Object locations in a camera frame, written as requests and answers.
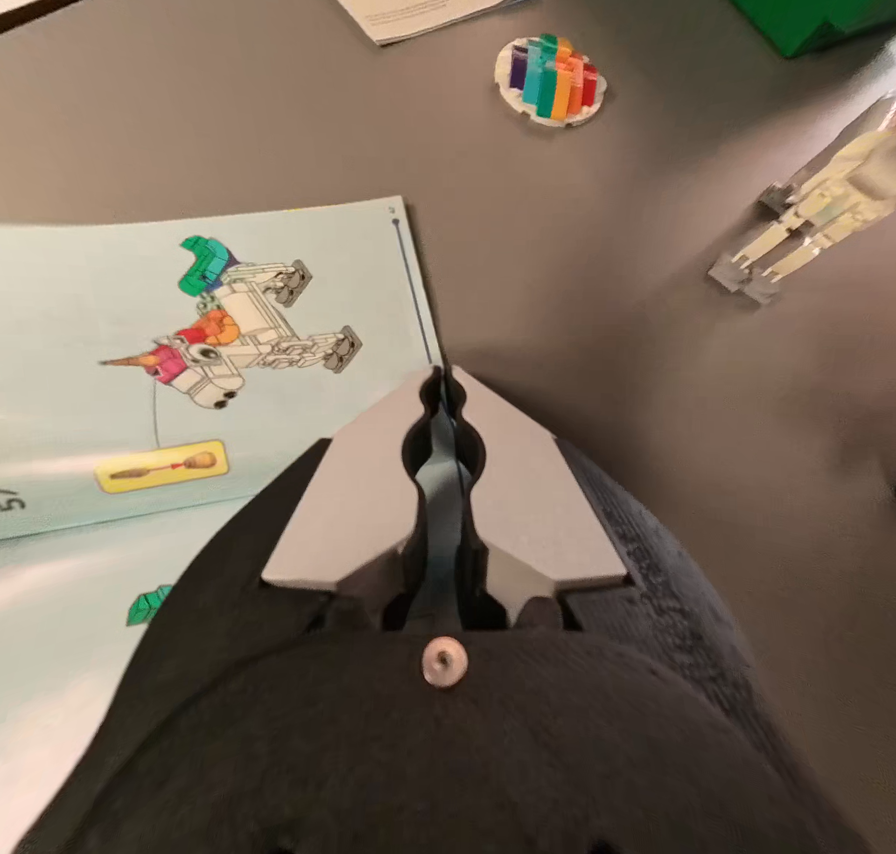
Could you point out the round plate with coloured bricks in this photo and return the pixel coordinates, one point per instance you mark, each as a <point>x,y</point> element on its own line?
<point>549,81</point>

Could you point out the white lego unicorn body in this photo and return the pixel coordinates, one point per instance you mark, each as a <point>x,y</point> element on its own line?
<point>819,207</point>

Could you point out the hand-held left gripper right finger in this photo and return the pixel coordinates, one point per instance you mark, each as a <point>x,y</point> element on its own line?
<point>539,511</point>

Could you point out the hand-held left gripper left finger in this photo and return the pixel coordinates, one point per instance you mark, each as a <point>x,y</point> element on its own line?
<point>336,511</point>

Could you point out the lego instruction booklet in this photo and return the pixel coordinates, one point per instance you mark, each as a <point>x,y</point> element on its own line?
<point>140,378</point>

